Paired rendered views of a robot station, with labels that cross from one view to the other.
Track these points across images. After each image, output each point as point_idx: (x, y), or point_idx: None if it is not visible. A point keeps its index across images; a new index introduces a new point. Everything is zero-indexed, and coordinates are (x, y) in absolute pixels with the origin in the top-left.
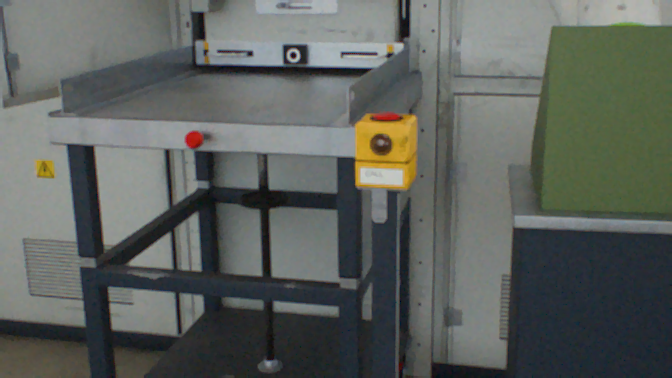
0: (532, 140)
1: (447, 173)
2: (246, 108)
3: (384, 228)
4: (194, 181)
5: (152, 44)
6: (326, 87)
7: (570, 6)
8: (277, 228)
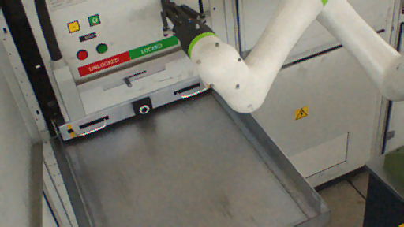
0: (390, 156)
1: None
2: (216, 213)
3: None
4: (70, 202)
5: (26, 146)
6: (203, 139)
7: (369, 55)
8: None
